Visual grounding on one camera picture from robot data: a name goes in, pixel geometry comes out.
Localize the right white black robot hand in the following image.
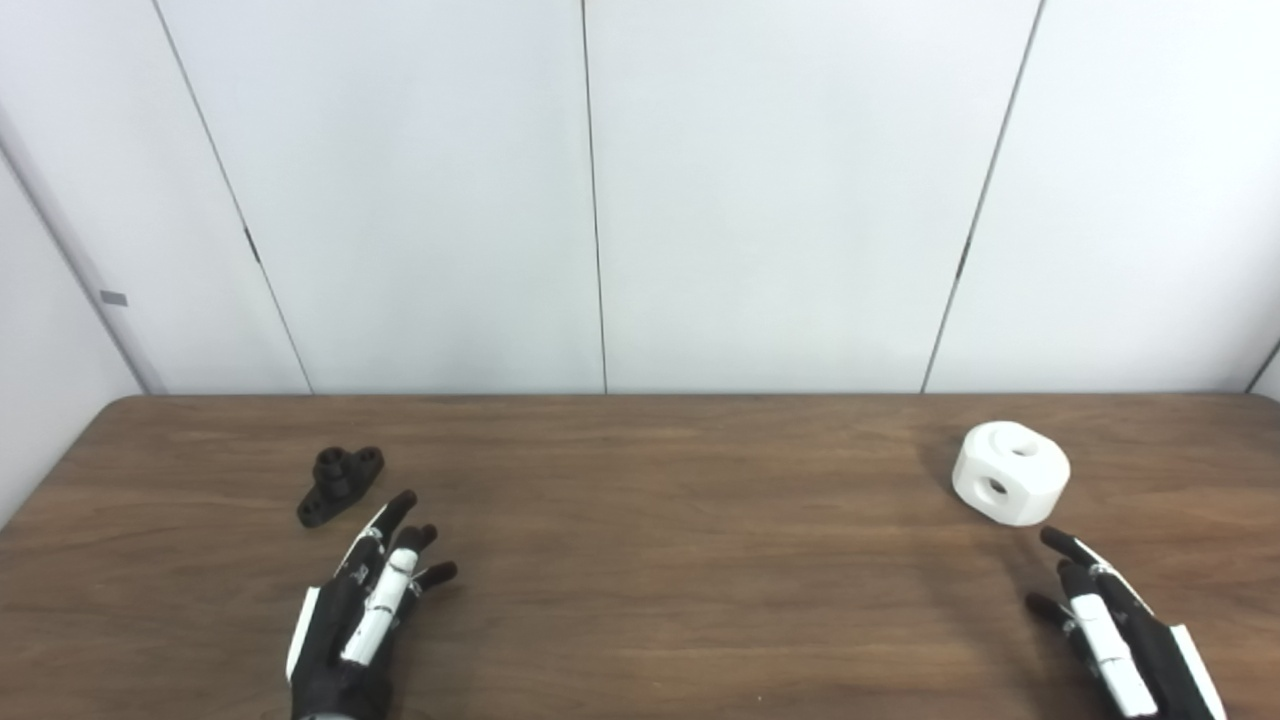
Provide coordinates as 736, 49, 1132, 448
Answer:
1025, 526, 1229, 720

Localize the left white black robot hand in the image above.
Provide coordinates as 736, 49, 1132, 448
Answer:
286, 489, 459, 720

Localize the black flanged holder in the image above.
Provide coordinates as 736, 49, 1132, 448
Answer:
296, 446, 385, 529

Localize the white block with holes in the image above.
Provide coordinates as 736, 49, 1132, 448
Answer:
951, 421, 1072, 527

